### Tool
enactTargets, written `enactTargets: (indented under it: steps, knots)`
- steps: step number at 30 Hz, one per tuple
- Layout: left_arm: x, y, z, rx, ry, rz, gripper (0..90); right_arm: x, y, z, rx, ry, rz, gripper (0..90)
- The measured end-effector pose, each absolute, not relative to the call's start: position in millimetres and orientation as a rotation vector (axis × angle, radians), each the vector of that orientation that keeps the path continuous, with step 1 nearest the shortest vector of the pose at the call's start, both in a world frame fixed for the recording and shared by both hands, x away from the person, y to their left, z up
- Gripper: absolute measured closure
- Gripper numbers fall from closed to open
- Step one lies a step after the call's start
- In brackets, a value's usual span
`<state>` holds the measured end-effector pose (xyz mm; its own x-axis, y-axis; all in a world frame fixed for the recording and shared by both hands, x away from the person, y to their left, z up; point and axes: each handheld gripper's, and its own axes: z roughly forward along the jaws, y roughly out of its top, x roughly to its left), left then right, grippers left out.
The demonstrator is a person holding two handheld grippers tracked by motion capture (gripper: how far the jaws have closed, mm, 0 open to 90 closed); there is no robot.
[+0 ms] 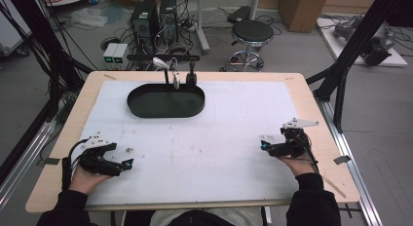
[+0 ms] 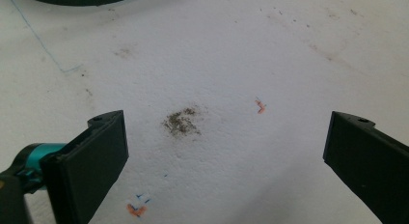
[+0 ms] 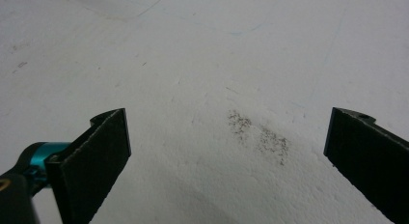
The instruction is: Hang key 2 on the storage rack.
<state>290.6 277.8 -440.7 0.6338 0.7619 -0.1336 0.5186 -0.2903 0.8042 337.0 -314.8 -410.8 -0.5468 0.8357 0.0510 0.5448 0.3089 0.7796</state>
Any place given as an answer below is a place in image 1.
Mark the person's torso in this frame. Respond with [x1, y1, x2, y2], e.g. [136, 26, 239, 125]
[123, 206, 265, 226]

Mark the person's right hand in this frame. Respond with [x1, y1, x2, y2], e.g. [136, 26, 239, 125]
[276, 154, 319, 177]

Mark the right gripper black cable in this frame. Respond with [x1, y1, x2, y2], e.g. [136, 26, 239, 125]
[293, 130, 321, 175]

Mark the brown cardboard box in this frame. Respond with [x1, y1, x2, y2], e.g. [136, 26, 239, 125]
[278, 0, 331, 34]

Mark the thin wooden stick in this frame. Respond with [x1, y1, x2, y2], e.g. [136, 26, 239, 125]
[320, 174, 348, 200]

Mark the white board with grey equipment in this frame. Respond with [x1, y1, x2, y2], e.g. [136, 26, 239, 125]
[316, 14, 409, 68]

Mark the black round stool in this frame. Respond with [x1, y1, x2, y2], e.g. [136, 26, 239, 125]
[219, 19, 276, 73]

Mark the white table mat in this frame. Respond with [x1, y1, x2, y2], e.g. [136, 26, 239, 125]
[79, 80, 300, 206]

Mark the slim black computer tower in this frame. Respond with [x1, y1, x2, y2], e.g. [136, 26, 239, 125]
[159, 0, 180, 45]

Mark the black metal frame post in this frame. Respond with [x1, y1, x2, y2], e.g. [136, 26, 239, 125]
[305, 0, 413, 134]
[0, 0, 95, 185]

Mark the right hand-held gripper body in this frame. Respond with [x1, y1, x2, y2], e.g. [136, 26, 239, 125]
[268, 118, 320, 159]

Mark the large black computer tower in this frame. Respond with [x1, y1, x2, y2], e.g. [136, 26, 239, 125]
[130, 0, 161, 56]

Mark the aluminium rail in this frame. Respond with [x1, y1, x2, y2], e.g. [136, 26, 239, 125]
[314, 97, 384, 226]
[0, 117, 57, 210]

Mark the black key rack with tray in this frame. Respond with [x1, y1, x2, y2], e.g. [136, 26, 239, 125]
[126, 54, 207, 119]

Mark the grey metal stand leg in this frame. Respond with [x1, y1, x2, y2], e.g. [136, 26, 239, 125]
[194, 0, 211, 56]

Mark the grey tape piece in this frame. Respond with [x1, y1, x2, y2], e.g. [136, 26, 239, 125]
[332, 155, 353, 166]
[41, 157, 61, 167]

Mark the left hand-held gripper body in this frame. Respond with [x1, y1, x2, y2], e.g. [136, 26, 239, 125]
[77, 132, 125, 177]

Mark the person's left hand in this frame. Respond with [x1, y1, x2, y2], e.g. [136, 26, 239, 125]
[68, 166, 113, 196]

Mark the clear plastic bag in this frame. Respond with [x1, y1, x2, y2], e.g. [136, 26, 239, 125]
[69, 6, 109, 28]

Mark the white power supply unit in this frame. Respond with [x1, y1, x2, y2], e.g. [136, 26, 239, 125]
[112, 43, 130, 70]
[102, 42, 120, 70]

